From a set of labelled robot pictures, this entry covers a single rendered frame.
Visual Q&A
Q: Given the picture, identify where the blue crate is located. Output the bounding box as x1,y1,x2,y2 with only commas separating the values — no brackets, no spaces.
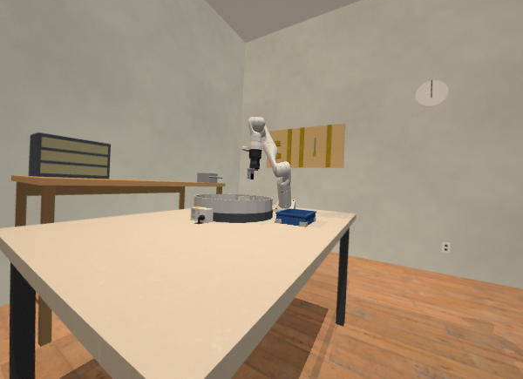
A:
275,208,316,227

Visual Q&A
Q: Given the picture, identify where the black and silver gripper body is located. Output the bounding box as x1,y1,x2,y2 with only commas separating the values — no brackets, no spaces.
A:
242,141,262,169

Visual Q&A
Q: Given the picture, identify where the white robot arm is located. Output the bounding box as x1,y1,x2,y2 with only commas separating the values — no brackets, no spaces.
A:
248,117,292,208

